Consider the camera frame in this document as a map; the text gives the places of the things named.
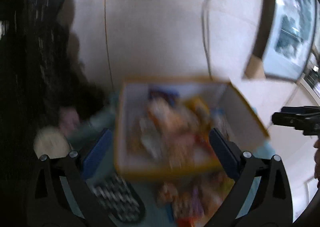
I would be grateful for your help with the person right hand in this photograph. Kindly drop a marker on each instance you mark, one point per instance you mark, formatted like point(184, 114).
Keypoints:
point(317, 159)

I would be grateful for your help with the white lidded cup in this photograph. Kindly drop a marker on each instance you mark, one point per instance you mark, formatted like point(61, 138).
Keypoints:
point(51, 142)

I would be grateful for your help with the cardboard corner protector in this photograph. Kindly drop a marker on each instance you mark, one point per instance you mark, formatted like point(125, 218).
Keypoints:
point(255, 69)

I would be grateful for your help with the blue snack bag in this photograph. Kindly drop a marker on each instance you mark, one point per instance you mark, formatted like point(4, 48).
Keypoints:
point(171, 97)

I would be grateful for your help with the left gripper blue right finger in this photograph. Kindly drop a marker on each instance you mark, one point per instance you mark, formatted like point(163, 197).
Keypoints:
point(227, 152)

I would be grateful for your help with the dark carved wooden furniture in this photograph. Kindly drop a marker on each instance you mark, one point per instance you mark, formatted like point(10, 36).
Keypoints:
point(38, 83)

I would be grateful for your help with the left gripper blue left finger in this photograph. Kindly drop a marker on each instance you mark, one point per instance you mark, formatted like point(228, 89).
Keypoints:
point(94, 153)

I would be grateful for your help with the light blue patterned tablecloth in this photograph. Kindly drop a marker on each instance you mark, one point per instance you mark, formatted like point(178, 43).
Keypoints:
point(155, 216)

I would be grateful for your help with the yellow cardboard box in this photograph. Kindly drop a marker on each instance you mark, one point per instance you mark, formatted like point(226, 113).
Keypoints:
point(157, 142)

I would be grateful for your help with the framed lotus painting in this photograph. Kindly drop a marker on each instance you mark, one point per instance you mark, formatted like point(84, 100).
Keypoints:
point(285, 36)

